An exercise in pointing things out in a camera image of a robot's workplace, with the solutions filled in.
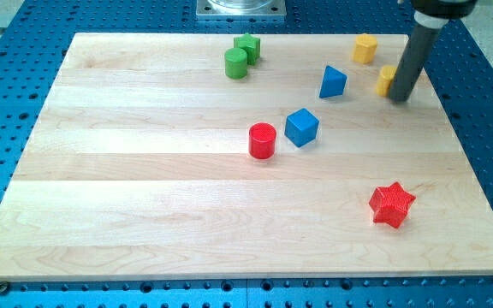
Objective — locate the black robot arm end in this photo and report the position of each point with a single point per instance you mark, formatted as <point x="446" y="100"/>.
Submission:
<point x="445" y="9"/>

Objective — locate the blue cube block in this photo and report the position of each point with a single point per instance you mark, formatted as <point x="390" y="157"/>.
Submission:
<point x="301" y="127"/>

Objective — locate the red cylinder block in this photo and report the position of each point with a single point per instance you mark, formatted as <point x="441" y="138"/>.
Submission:
<point x="262" y="140"/>

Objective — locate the green cylinder block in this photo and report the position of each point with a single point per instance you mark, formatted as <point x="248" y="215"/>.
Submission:
<point x="235" y="60"/>

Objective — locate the wooden board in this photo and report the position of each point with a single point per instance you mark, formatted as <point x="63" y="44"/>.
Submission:
<point x="138" y="168"/>

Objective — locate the green star block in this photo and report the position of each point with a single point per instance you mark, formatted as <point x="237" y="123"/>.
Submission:
<point x="251" y="45"/>

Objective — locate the blue triangular prism block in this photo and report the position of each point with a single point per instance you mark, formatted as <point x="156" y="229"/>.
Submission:
<point x="333" y="83"/>

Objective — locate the yellow cylinder block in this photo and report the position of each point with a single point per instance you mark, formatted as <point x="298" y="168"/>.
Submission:
<point x="384" y="80"/>

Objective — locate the red star block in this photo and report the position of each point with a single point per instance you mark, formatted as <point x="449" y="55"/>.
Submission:
<point x="391" y="204"/>

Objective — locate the yellow hexagon block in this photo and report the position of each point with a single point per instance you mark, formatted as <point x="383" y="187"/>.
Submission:
<point x="365" y="46"/>

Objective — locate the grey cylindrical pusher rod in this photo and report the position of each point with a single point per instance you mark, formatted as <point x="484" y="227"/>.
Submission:
<point x="418" y="49"/>

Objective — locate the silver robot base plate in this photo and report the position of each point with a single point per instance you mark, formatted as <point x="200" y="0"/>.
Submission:
<point x="214" y="9"/>

